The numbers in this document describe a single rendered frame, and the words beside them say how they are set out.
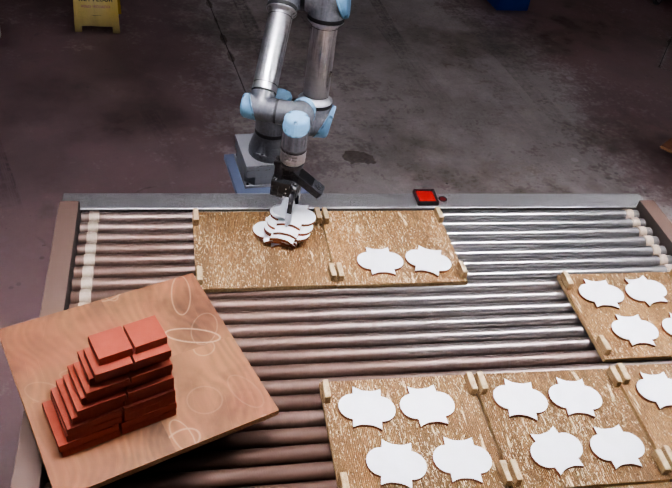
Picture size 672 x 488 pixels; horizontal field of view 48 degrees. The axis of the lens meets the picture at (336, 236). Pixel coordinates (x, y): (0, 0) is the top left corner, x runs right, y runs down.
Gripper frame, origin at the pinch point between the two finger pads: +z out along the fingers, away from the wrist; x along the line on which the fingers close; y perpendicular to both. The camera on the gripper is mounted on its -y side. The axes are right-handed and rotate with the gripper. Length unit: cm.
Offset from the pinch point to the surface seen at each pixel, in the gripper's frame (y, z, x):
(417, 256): -40.9, 4.8, 0.5
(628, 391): -104, 6, 35
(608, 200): -107, 8, -60
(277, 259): 0.5, 5.9, 15.3
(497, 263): -67, 8, -9
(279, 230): 2.2, 0.6, 8.1
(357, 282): -24.7, 5.9, 17.2
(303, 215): -3.3, -0.5, -0.3
